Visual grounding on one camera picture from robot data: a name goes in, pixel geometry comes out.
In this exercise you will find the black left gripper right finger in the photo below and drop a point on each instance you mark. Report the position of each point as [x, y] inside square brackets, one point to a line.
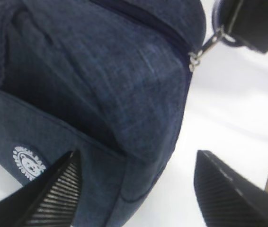
[225, 198]

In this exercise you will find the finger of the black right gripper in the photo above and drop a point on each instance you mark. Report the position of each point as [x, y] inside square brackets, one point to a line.
[246, 21]

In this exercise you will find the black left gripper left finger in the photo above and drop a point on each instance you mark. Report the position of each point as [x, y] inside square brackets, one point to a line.
[51, 200]

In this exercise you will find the navy blue lunch bag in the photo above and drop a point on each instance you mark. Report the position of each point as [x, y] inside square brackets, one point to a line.
[107, 77]

